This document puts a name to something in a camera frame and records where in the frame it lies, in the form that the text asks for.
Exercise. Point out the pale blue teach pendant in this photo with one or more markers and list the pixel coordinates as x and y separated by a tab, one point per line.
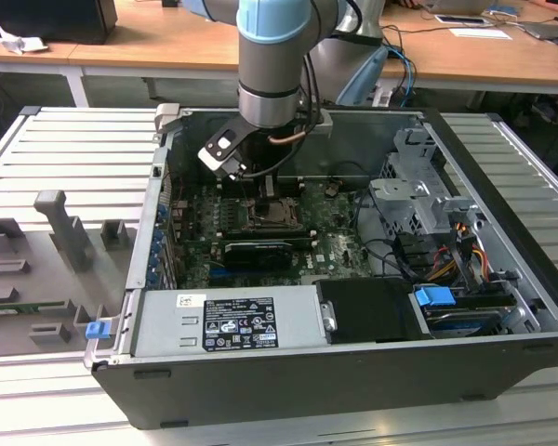
362	79

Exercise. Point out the green RAM stick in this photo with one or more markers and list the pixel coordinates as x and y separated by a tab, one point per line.
23	306

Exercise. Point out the black box on desk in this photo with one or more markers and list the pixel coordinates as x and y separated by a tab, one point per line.
51	18

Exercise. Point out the thin metal locking lever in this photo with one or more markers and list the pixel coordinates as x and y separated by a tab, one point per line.
247	195

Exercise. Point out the grey power supply unit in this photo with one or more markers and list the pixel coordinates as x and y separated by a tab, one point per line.
167	325

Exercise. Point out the blue plastic case latch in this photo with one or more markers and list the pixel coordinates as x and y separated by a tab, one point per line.
97	330

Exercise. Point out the wooden desk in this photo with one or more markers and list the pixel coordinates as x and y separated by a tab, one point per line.
167	42
18	58
469	56

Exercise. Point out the white plug block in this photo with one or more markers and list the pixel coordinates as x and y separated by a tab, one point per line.
382	97

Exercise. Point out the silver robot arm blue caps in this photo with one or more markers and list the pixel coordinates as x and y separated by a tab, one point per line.
269	69

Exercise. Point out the grey plastic case latch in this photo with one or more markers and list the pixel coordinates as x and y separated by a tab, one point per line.
167	116

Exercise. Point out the black and grey PC case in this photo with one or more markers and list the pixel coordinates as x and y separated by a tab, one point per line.
307	395

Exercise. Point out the crumpled white paper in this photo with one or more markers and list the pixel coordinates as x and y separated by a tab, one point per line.
21	44

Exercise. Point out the perforated metal drive cage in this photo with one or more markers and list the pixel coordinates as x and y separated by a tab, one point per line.
414	204

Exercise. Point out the green motherboard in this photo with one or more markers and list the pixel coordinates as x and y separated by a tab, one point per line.
335	251

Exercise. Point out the CPU socket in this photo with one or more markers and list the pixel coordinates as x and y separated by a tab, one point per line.
279	223

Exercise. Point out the grey parts rack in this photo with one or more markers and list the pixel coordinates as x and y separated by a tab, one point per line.
51	279

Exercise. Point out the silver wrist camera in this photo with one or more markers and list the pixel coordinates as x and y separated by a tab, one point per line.
326	123

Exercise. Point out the white paper sheet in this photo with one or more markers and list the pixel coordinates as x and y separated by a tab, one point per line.
481	33

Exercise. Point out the grey tablet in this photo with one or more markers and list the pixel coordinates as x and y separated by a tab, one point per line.
462	19

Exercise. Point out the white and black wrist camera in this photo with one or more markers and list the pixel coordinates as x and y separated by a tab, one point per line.
218	146

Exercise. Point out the hard disk drive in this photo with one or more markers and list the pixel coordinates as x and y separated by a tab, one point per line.
460	320

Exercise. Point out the blue disk carrier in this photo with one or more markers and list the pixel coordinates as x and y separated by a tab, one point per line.
434	296

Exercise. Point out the black graphics card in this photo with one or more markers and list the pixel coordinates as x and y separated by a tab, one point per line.
260	255

